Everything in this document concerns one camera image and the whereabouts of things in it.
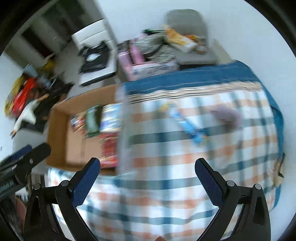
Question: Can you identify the blue yellow stick packet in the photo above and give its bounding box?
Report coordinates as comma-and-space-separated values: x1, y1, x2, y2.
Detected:
161, 102, 207, 145

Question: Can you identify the lilac soft cloth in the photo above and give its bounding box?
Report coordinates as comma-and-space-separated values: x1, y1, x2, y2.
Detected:
211, 104, 242, 128

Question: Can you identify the green patterned packet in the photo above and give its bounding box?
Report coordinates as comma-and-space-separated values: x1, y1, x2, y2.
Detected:
85, 105, 103, 138

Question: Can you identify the red snack packet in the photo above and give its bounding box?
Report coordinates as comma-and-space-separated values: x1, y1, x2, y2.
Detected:
99, 133, 118, 168

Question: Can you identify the orange snack bag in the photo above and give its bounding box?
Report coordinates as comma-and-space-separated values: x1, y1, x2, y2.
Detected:
70, 113, 86, 135

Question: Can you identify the left hand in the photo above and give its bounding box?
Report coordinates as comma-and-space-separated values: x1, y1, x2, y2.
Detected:
15, 197, 27, 232

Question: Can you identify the right hand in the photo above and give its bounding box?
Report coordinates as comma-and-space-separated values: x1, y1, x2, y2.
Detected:
155, 236, 167, 241

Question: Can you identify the cardboard box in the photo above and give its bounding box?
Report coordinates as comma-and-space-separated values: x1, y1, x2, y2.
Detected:
46, 84, 119, 172

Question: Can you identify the white goose plush toy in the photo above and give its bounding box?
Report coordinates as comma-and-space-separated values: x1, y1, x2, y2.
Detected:
10, 93, 49, 138

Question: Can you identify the red bag on floor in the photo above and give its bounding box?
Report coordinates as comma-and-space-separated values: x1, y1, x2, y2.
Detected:
12, 78, 36, 118

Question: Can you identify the plaid blanket blue border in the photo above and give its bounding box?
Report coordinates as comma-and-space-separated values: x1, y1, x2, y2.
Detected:
48, 61, 283, 240

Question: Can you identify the black plastic bag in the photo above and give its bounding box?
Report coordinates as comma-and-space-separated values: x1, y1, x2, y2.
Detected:
78, 41, 110, 74

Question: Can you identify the tape roll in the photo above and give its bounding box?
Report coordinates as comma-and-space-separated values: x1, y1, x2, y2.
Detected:
196, 45, 207, 54

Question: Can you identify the pink suitcase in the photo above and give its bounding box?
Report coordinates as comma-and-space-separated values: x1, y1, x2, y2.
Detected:
117, 40, 145, 81

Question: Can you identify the yellow white snack bag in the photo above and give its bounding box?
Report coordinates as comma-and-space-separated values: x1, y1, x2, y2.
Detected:
164, 26, 197, 53

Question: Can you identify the patterned bucket hat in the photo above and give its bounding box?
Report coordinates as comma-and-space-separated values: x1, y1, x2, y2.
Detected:
133, 32, 175, 64

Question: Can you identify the grey chair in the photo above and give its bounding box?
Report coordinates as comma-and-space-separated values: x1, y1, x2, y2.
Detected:
166, 9, 218, 69

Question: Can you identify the white chair black frame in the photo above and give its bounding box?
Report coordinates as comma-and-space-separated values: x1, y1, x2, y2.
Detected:
72, 19, 117, 86

